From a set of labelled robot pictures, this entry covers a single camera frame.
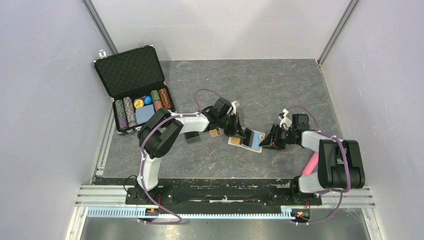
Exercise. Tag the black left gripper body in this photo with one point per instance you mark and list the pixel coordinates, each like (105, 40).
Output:
(227, 123)

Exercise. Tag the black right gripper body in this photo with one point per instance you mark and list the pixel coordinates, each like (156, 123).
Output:
(285, 138)

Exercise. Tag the black credit card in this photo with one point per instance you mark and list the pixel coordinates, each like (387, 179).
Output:
(249, 137)

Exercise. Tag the beige leather card holder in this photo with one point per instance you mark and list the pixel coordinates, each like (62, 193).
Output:
(259, 136)

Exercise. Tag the gold credit card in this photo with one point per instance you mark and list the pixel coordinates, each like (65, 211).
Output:
(236, 140)
(215, 132)

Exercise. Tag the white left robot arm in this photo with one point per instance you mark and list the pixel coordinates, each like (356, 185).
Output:
(159, 133)

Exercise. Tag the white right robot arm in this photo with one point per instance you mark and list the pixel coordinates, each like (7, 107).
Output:
(339, 165)

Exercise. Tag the clear acrylic card stand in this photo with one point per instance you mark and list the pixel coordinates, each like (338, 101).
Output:
(193, 137)

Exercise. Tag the blue playing card deck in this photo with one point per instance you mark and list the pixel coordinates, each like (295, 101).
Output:
(144, 113)

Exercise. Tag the pink cylinder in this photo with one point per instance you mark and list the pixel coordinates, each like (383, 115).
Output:
(311, 165)

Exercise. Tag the orange black poker chip stack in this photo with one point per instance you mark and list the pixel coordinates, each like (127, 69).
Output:
(165, 99)

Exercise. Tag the blue dealer chip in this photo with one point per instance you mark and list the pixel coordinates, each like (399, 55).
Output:
(147, 100)

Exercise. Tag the yellow dealer chip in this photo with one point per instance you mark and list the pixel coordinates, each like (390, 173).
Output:
(138, 103)

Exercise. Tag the black poker chip case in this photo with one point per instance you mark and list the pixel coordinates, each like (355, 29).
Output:
(133, 73)

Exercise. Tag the green poker chip stack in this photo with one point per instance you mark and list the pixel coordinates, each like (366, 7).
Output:
(120, 108)

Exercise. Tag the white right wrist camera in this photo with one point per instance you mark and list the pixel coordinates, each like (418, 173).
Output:
(285, 121)

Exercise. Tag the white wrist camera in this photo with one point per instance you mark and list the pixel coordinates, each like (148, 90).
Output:
(285, 121)
(234, 105)

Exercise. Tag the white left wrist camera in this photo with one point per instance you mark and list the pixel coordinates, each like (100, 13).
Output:
(234, 105)

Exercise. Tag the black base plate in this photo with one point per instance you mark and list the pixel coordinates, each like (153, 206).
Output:
(222, 195)

